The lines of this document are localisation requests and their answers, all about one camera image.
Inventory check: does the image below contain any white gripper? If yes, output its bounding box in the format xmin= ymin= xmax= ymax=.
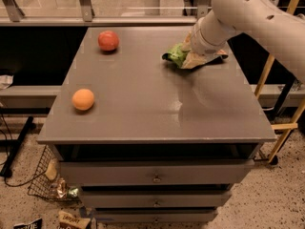
xmin=181 ymin=18 xmax=224 ymax=69

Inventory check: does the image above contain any green rice chip bag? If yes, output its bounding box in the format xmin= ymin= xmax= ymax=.
xmin=162 ymin=43 xmax=228 ymax=70

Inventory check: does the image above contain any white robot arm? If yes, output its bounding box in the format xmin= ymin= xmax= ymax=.
xmin=190 ymin=0 xmax=305 ymax=82

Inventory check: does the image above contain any shiny snack bag in basket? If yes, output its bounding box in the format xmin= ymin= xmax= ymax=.
xmin=51 ymin=178 xmax=78 ymax=199

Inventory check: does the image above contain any tan snack bag on floor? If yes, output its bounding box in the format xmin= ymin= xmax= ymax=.
xmin=58 ymin=211 xmax=91 ymax=229

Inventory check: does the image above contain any black snack bag on floor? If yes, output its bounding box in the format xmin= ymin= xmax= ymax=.
xmin=13 ymin=219 xmax=43 ymax=229

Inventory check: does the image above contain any red apple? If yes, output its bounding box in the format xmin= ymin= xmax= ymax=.
xmin=98 ymin=31 xmax=119 ymax=52

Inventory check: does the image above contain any grey drawer cabinet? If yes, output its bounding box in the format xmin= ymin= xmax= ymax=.
xmin=39 ymin=27 xmax=275 ymax=214

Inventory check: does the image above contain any orange fruit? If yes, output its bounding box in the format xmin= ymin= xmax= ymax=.
xmin=71 ymin=89 xmax=94 ymax=111

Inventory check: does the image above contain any top grey drawer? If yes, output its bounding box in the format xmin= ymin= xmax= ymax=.
xmin=60 ymin=159 xmax=254 ymax=186

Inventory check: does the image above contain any grey drawer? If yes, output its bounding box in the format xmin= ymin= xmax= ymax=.
xmin=94 ymin=210 xmax=217 ymax=223
xmin=80 ymin=191 xmax=232 ymax=208
xmin=60 ymin=159 xmax=254 ymax=186

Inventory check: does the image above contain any middle grey drawer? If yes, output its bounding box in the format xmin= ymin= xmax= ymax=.
xmin=80 ymin=191 xmax=232 ymax=208

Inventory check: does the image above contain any bottom grey drawer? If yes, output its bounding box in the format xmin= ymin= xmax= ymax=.
xmin=94 ymin=210 xmax=217 ymax=223

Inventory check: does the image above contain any black stand leg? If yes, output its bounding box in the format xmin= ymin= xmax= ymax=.
xmin=0 ymin=116 xmax=34 ymax=177

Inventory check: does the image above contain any metal railing frame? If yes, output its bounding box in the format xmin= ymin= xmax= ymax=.
xmin=0 ymin=0 xmax=211 ymax=27

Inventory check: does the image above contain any black wire basket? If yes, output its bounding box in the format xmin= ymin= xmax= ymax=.
xmin=28 ymin=146 xmax=78 ymax=202

